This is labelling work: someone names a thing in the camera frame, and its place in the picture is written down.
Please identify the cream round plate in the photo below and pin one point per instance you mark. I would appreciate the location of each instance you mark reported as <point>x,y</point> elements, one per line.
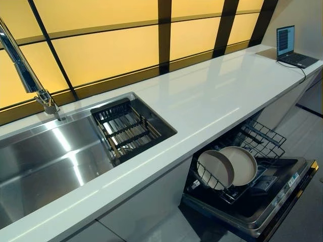
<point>244,166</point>
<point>212,166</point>

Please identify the black sink dish rack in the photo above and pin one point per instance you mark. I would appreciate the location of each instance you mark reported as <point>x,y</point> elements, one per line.
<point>111,109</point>

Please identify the white glossy cabinet door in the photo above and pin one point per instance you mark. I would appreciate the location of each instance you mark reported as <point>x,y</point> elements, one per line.
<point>88,234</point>
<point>146,206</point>

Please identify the stainless steel sink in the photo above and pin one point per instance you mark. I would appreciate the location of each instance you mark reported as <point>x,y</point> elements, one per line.
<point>50,161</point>

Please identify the grey detergent dispenser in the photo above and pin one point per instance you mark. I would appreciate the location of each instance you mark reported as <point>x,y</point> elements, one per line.
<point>265,182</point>

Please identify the white cabinet end panel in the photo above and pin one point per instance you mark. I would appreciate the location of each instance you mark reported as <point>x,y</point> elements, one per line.
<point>282,111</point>

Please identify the chrome kitchen faucet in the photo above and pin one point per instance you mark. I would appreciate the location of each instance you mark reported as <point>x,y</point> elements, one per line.
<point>22,68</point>

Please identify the open dark laptop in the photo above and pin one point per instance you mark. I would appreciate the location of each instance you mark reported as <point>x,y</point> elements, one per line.
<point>285,37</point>

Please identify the dark brown window frame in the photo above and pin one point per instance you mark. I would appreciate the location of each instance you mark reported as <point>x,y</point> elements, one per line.
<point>164,37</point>

